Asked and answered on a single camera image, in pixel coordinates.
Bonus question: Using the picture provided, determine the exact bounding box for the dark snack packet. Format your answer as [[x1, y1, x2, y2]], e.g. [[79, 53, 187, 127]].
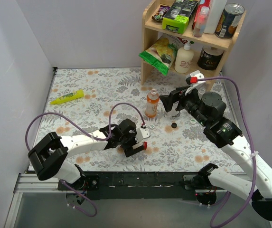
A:
[[151, 5, 170, 22]]

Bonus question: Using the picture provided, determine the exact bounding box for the pink spray bottle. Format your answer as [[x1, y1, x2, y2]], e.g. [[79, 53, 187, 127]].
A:
[[193, 6, 209, 38]]

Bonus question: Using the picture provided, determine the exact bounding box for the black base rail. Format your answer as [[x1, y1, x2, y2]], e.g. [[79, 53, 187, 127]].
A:
[[57, 171, 218, 201]]

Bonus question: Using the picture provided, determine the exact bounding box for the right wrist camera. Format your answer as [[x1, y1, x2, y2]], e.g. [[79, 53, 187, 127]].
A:
[[185, 70, 206, 95]]

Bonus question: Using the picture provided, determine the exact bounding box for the white pump lotion bottle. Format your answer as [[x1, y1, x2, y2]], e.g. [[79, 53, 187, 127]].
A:
[[174, 41, 194, 74]]

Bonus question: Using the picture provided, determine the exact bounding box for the black canister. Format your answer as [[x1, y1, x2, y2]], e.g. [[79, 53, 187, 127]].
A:
[[197, 46, 224, 71]]

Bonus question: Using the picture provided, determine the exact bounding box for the small black-cap clear bottle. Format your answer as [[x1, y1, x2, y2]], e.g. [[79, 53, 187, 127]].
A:
[[165, 102, 180, 118]]

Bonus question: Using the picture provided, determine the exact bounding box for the floral table mat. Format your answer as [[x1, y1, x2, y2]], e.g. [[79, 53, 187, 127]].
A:
[[36, 68, 240, 172]]

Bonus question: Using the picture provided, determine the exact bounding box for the tin food can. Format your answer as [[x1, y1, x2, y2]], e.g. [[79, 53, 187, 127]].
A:
[[215, 3, 245, 39]]

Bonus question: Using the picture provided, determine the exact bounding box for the red-cap clear bottle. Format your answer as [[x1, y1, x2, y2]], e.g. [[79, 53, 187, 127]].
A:
[[117, 141, 148, 154]]

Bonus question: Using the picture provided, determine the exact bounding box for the white tall bottle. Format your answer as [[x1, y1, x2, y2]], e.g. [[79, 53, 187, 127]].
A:
[[204, 0, 227, 34]]

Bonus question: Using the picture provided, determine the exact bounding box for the clear green-label water bottle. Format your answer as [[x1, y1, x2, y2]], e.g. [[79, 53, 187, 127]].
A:
[[198, 87, 206, 95]]

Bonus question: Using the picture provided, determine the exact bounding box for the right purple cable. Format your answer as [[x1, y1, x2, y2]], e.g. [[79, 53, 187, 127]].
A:
[[196, 76, 256, 228]]

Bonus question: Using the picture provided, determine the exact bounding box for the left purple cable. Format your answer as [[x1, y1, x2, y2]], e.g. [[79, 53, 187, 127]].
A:
[[25, 102, 146, 217]]

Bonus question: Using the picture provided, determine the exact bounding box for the green black box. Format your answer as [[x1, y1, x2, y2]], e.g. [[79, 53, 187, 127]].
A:
[[162, 0, 199, 34]]

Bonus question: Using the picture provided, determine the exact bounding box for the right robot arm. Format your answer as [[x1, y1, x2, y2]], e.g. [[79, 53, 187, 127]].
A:
[[160, 87, 272, 221]]

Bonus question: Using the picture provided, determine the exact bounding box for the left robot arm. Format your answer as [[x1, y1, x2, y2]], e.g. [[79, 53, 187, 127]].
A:
[[28, 119, 151, 190]]

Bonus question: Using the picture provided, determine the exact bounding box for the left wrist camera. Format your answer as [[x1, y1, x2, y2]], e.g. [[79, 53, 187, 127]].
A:
[[135, 126, 151, 142]]

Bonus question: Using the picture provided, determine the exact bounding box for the red white carton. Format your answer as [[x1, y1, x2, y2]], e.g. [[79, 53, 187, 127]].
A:
[[192, 0, 211, 29]]

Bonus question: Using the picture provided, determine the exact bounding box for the wooden shelf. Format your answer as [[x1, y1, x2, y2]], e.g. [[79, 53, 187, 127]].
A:
[[140, 0, 247, 94]]

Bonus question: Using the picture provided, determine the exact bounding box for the orange drink bottle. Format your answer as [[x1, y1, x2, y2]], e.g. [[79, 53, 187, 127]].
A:
[[145, 88, 159, 118]]

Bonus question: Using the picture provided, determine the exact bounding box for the green chips bag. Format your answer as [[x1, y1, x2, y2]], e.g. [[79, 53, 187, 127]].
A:
[[139, 39, 178, 76]]

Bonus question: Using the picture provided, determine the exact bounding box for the yellow green tube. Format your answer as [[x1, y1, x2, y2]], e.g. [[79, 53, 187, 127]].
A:
[[50, 90, 84, 105]]

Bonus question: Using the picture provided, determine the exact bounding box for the cassava chips bag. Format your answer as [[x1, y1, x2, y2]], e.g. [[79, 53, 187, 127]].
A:
[[159, 33, 188, 49]]

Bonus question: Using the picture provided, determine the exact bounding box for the purple cable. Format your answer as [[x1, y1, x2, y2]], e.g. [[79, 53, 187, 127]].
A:
[[196, 76, 256, 228], [25, 102, 146, 217]]

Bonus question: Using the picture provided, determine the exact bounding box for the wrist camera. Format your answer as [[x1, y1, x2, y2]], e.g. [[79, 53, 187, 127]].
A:
[[135, 126, 151, 142], [185, 70, 206, 95]]

